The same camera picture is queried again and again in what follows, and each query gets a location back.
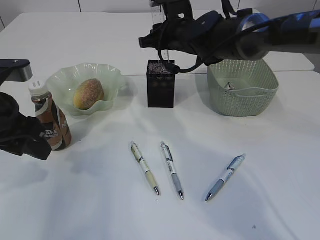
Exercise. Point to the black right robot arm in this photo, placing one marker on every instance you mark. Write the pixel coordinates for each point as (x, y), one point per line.
(295, 33)

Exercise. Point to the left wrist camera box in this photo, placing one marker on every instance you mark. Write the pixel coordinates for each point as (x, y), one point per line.
(15, 70)

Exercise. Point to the cream barrel pen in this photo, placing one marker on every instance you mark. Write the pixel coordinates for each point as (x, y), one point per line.
(145, 168)

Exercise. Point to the clear plastic ruler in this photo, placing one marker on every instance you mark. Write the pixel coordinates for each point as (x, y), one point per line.
(158, 16)

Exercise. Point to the small paper ball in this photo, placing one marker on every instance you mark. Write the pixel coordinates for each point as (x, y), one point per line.
(230, 86)

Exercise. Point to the green wavy glass plate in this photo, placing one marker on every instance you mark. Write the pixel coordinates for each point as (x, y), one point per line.
(64, 83)

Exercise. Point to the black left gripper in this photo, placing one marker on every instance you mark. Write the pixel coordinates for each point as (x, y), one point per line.
(19, 134)

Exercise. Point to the grey grip white pen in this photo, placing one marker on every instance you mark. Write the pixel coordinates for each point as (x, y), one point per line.
(172, 170)

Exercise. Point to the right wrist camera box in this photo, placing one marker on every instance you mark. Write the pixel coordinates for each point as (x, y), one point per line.
(174, 8)

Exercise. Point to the black mesh pen holder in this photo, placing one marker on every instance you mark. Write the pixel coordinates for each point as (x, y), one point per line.
(160, 85)

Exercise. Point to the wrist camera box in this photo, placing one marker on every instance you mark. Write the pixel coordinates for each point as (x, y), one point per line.
(174, 8)
(15, 70)

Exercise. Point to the brown Nescafe coffee bottle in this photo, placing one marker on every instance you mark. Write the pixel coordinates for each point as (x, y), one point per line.
(57, 131)

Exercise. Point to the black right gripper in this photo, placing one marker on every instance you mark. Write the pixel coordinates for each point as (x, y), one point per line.
(207, 37)

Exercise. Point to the green woven plastic basket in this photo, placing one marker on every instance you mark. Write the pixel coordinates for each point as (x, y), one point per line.
(255, 87)

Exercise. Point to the sugared bread bun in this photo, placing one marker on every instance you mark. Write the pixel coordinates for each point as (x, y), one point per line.
(87, 94)

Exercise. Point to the blue white pen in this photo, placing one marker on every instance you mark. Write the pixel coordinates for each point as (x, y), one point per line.
(230, 170)

